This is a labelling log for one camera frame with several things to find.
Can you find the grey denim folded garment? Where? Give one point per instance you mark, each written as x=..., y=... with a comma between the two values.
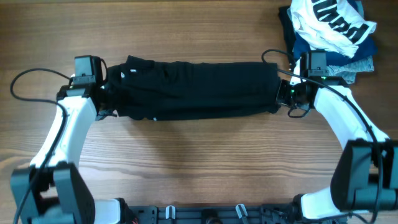
x=348, y=72

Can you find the navy blue folded garment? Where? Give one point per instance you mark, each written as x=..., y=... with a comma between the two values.
x=366, y=49

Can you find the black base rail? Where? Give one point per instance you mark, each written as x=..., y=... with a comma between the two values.
x=238, y=214

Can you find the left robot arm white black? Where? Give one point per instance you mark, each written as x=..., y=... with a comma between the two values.
x=51, y=189

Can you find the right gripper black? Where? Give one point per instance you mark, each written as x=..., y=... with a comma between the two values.
x=282, y=98

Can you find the black folded garment in pile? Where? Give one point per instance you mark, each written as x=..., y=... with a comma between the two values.
x=288, y=30

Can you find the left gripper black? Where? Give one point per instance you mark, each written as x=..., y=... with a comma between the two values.
x=102, y=113

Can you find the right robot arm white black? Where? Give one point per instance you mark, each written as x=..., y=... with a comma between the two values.
x=365, y=179

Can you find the white t-shirt black lettering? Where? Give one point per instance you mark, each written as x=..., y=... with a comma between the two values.
x=331, y=25

